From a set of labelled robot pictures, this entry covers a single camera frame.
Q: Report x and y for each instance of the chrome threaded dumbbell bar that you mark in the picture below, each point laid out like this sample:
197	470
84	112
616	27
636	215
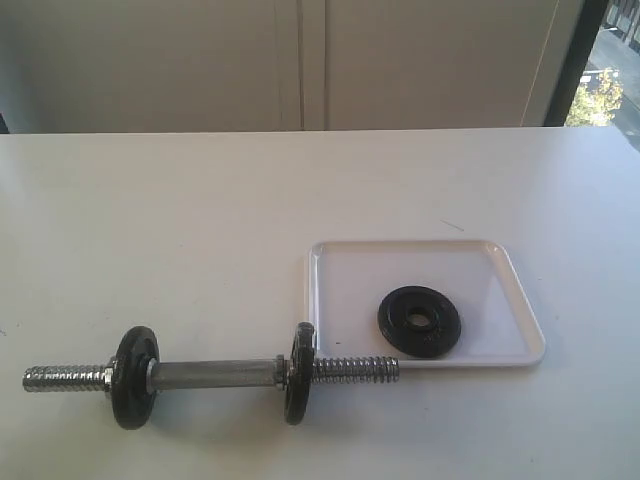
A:
167	376

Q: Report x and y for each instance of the white cabinet doors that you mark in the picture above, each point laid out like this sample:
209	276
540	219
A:
210	66

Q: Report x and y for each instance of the chrome hex nut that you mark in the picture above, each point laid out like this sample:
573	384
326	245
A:
107	381

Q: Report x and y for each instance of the white plastic tray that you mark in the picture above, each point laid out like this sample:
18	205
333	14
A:
348	280

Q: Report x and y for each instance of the black weight plate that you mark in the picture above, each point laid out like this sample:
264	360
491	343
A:
419	321
300	374
132	399

